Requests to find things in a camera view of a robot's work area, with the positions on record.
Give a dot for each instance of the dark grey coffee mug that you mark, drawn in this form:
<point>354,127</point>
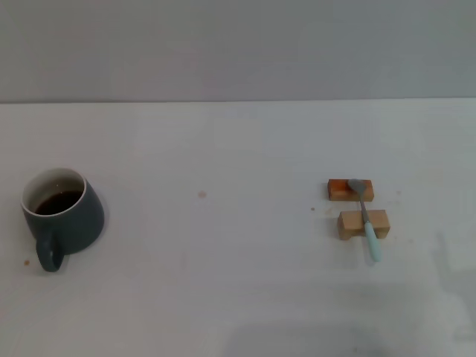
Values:
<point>74,230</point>

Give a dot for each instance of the reddish brown wooden block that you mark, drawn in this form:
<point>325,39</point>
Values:
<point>338,190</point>

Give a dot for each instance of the light wooden notched block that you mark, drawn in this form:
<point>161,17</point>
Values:
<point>349,222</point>

